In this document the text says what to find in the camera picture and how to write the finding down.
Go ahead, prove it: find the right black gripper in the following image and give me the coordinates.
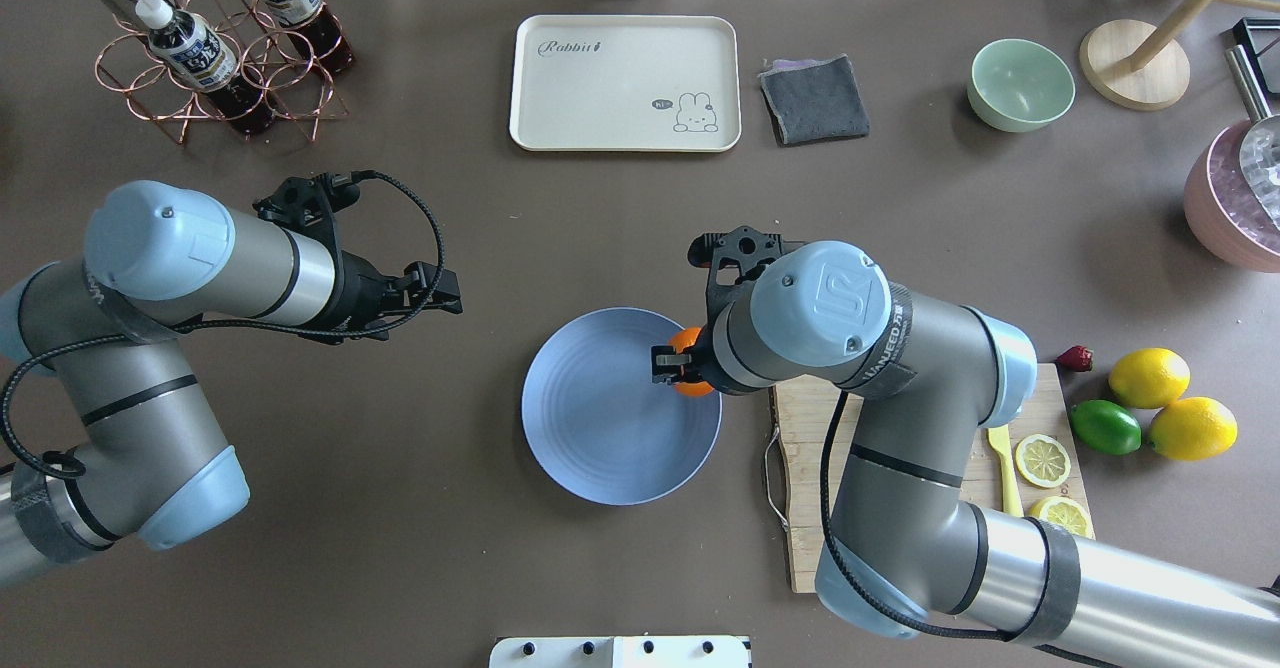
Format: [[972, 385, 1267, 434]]
[[652, 334, 716, 394]]

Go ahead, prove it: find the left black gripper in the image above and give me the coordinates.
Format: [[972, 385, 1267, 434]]
[[300, 253, 465, 346]]

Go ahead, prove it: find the orange mandarin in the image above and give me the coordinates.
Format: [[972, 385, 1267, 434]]
[[668, 326, 717, 398]]

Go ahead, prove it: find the blue plate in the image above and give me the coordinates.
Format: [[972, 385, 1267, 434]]
[[521, 307, 722, 507]]

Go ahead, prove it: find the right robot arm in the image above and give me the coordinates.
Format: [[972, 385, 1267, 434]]
[[652, 227, 1279, 667]]

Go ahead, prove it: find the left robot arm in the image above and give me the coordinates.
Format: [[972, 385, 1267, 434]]
[[3, 170, 462, 586]]

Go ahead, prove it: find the wooden cutting board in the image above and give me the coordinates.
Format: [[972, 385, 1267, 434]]
[[769, 363, 1089, 594]]

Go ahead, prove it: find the cream rabbit tray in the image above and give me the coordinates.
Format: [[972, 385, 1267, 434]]
[[508, 15, 741, 154]]

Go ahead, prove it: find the grey folded cloth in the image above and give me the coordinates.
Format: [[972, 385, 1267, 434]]
[[758, 54, 870, 147]]

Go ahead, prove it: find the yellow plastic knife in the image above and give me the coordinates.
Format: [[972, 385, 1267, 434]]
[[987, 425, 1024, 517]]

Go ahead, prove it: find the tea bottle lower left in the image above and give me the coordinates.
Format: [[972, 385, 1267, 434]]
[[260, 0, 355, 76]]

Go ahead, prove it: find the tea bottle top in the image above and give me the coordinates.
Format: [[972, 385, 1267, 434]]
[[134, 0, 275, 134]]

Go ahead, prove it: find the lemon half near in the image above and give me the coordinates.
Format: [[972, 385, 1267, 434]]
[[1012, 434, 1073, 489]]

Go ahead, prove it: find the red strawberry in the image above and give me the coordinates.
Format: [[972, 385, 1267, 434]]
[[1053, 346, 1094, 372]]

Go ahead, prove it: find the green lime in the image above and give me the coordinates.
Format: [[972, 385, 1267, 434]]
[[1068, 399, 1143, 457]]

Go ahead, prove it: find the green bowl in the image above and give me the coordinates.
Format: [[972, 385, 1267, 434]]
[[966, 38, 1076, 132]]

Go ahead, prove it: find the yellow lemon near strawberry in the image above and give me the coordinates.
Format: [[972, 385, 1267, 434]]
[[1108, 346, 1190, 410]]

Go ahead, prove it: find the yellow lemon outer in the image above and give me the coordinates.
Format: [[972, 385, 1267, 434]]
[[1148, 395, 1239, 459]]

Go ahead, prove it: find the wooden cup stand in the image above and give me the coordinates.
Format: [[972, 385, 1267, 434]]
[[1078, 0, 1279, 111]]

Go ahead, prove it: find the pink bowl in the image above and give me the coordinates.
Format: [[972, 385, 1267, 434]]
[[1183, 122, 1279, 273]]

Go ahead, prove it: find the clear ice cubes pile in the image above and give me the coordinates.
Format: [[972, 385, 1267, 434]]
[[1206, 133, 1280, 253]]

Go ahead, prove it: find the metal ice scoop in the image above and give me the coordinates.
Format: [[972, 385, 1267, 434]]
[[1228, 45, 1279, 229]]

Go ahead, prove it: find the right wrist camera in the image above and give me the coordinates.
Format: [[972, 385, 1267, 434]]
[[687, 227, 806, 322]]

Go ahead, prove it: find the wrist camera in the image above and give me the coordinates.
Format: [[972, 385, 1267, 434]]
[[687, 227, 806, 322], [253, 173, 360, 253]]

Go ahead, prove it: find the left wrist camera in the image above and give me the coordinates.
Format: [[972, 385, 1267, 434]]
[[253, 173, 360, 253]]

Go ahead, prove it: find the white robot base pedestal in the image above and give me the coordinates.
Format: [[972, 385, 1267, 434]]
[[488, 635, 753, 667]]

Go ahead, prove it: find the copper wire bottle rack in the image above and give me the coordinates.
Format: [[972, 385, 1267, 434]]
[[93, 0, 348, 145]]

